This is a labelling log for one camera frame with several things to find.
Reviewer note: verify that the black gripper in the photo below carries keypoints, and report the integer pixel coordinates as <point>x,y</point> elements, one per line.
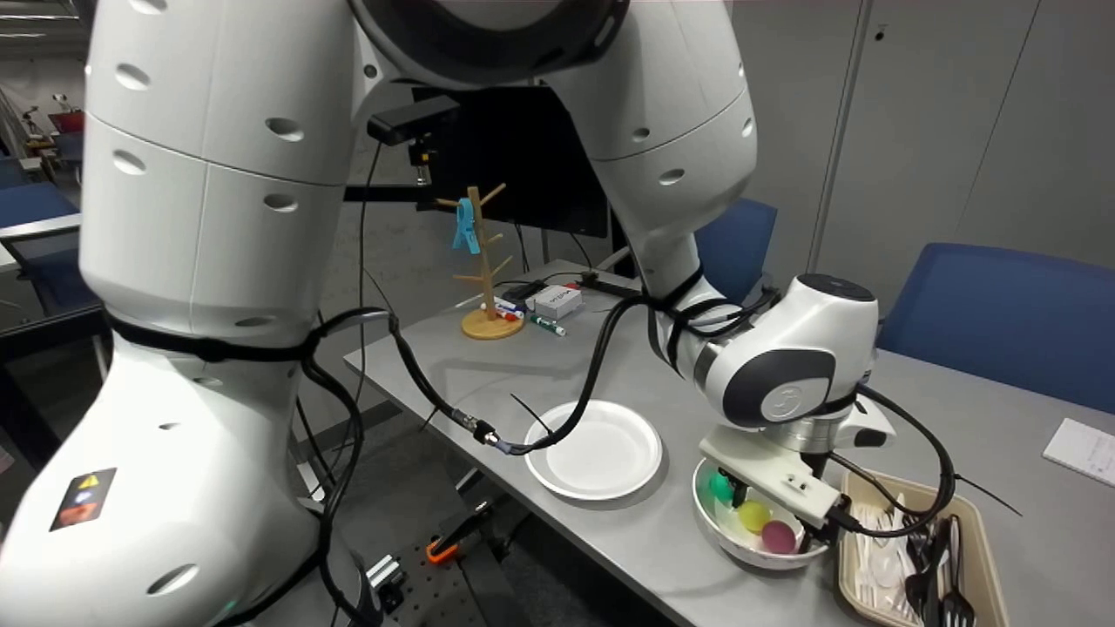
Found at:
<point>804,521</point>

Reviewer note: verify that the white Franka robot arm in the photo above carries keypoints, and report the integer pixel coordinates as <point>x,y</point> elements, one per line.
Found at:
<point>212,231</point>

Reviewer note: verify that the cream round bowl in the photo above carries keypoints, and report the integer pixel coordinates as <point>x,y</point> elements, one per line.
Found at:
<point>726,539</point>

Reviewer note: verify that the green ball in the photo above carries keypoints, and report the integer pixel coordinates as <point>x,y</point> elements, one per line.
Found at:
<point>718,486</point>

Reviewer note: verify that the white round plate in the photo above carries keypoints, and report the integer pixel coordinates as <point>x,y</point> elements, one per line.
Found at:
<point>604,455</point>

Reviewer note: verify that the white plastic cutlery pile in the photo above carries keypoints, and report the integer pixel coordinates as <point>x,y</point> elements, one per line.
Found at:
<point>884,568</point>

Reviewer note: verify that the beige cutlery tray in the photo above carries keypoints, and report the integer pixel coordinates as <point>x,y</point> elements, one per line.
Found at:
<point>989,568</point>

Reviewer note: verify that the blue office chair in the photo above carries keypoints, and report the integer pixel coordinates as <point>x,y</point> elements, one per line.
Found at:
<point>1013,324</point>
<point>738,246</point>

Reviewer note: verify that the white paper sheet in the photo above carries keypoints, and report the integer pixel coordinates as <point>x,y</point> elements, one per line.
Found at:
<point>1086,452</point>

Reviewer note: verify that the green capped marker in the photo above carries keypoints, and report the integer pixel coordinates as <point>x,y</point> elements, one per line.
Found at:
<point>550,324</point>

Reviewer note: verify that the blue capped marker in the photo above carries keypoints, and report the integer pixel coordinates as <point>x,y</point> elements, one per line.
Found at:
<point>506,315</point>

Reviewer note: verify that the red capped marker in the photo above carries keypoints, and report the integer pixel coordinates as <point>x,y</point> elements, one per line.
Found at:
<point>506,304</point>

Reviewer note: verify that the wooden mug tree stand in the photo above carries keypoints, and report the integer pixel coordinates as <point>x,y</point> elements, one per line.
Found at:
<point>488,315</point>

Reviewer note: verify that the blue clip on stand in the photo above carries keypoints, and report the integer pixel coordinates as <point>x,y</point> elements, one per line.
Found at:
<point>466,227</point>

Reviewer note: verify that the black computer monitor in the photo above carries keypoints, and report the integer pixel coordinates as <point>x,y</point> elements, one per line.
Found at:
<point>524,161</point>

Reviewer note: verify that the black camera on boom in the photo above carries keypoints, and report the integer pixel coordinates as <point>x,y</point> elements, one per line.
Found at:
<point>412,117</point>

